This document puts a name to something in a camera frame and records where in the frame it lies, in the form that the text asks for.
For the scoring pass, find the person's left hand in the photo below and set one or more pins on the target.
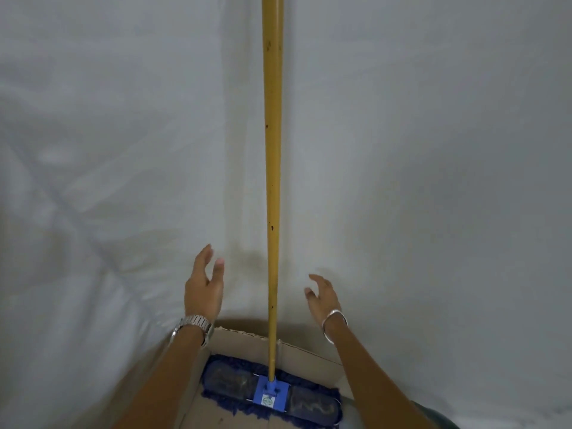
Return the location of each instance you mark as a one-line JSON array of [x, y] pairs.
[[202, 293]]

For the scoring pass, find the silver metal wristwatch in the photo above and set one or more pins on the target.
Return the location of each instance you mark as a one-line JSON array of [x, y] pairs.
[[196, 323]]

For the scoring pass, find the person's right forearm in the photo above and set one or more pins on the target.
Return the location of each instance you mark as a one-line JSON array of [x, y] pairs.
[[371, 375]]

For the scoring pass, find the person's left forearm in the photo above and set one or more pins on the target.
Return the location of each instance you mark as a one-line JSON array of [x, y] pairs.
[[172, 375]]

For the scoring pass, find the brown cardboard box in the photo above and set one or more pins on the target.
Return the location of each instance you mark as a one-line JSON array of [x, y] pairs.
[[232, 344]]

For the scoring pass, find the person's right thumb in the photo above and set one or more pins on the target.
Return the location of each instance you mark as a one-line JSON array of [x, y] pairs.
[[310, 294]]

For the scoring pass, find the person's right hand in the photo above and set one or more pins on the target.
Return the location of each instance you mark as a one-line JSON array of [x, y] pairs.
[[327, 301]]

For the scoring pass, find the person's left thumb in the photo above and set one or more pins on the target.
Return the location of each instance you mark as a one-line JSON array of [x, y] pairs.
[[217, 273]]

